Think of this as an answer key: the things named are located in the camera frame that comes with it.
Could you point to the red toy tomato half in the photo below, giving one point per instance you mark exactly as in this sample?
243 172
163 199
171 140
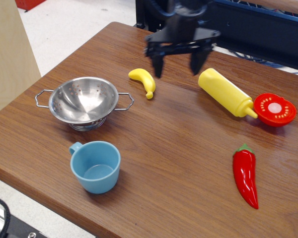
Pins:
274 110

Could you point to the yellow mustard squeeze bottle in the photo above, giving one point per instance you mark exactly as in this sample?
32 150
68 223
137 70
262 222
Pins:
226 93

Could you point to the stainless steel colander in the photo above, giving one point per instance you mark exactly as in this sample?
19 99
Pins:
84 102

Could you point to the red plastic crate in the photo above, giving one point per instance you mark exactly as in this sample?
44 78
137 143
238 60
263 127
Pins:
28 4

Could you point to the light plywood panel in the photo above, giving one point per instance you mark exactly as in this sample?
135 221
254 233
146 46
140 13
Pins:
18 66

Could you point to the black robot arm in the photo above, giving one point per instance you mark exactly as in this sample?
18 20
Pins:
178 4

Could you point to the aluminium and black mount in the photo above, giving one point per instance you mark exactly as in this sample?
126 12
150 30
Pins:
18 228

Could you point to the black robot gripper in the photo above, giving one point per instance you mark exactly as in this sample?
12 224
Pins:
179 31

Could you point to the yellow toy banana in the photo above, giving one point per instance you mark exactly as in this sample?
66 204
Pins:
146 79

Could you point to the red toy chili pepper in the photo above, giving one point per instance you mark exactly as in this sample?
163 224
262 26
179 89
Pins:
244 167

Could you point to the light blue plastic cup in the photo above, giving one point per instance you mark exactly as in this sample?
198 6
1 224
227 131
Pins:
96 165

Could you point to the black metal frame rail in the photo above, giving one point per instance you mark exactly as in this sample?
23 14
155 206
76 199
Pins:
249 28

